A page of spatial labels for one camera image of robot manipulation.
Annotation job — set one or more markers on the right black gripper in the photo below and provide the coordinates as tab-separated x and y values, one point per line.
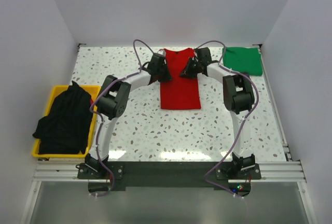
187	72

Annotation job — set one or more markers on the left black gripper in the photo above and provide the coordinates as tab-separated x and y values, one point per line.
167	76

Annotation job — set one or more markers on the red polo shirt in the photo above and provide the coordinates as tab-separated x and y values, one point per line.
179	93

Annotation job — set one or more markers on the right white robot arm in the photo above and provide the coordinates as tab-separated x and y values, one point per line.
239	100

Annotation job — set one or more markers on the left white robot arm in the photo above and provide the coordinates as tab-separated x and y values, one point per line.
112	101

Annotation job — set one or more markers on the folded green t shirt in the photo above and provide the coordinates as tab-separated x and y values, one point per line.
244	60

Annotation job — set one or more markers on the yellow plastic bin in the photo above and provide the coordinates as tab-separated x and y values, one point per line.
93	90

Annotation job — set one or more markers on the black t shirt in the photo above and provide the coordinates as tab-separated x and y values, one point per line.
65	129

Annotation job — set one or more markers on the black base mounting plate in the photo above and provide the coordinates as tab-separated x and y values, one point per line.
118	176

